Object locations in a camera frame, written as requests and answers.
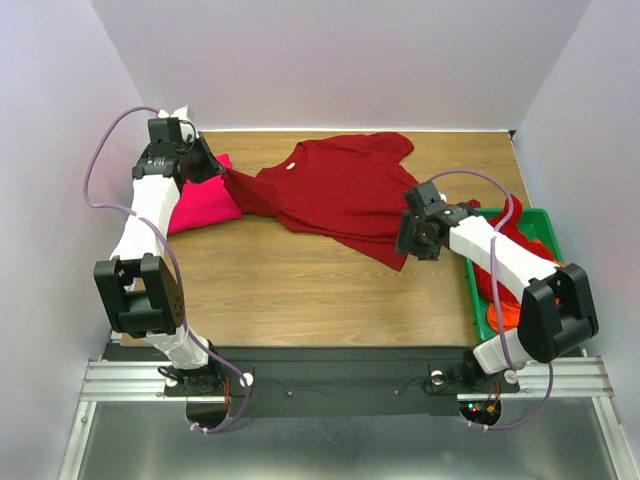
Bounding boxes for dark red t-shirt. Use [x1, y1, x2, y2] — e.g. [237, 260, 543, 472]
[222, 132, 417, 271]

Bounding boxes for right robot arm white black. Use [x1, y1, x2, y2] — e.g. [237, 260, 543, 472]
[396, 182, 599, 390]

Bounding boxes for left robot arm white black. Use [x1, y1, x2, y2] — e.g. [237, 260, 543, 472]
[93, 110, 225, 397]

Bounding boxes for folded pink t-shirt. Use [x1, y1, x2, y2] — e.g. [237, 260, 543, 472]
[168, 176, 242, 235]

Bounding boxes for red t-shirt in bin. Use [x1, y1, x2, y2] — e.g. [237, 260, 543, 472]
[472, 194, 560, 305]

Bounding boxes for green plastic bin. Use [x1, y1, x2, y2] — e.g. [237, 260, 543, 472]
[464, 205, 564, 343]

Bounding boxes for orange t-shirt in bin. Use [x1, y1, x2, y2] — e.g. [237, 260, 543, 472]
[485, 239, 551, 334]

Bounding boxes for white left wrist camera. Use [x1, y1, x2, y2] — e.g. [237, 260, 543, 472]
[156, 105, 196, 136]

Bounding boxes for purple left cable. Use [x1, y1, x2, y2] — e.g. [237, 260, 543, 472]
[82, 105, 254, 435]

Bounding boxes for aluminium frame rail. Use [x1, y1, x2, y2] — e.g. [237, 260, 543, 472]
[80, 358, 615, 402]

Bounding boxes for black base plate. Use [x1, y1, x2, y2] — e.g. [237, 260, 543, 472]
[164, 345, 521, 418]

